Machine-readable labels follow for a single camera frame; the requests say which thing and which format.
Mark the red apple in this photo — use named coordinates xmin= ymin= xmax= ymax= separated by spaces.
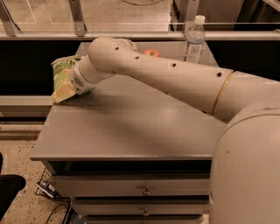
xmin=143 ymin=49 xmax=160 ymax=57

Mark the metal window railing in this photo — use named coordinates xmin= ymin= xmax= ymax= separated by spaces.
xmin=0 ymin=0 xmax=280 ymax=40

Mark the top grey drawer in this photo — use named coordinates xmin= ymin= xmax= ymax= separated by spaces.
xmin=50 ymin=175 xmax=210 ymax=198

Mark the grey drawer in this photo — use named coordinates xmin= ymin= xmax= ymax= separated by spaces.
xmin=50 ymin=175 xmax=210 ymax=198
xmin=72 ymin=199 xmax=209 ymax=216
xmin=86 ymin=216 xmax=207 ymax=224

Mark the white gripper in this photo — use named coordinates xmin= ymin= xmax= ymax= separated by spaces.
xmin=51 ymin=61 xmax=96 ymax=103

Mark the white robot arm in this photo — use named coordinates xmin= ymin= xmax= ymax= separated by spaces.
xmin=52 ymin=38 xmax=280 ymax=224

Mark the black object at left edge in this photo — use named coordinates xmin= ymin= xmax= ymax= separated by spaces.
xmin=0 ymin=151 xmax=27 ymax=222

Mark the blue white power strip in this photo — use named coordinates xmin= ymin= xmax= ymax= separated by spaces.
xmin=36 ymin=180 xmax=57 ymax=198

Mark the green jalapeno chip bag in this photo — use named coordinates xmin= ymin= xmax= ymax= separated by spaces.
xmin=51 ymin=55 xmax=81 ymax=92

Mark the black cable on floor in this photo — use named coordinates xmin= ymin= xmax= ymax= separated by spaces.
xmin=45 ymin=200 xmax=74 ymax=224

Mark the grey drawer cabinet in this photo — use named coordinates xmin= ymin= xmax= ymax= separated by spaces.
xmin=31 ymin=38 xmax=228 ymax=219

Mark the clear plastic water bottle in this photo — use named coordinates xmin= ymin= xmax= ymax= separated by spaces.
xmin=184 ymin=15 xmax=206 ymax=63

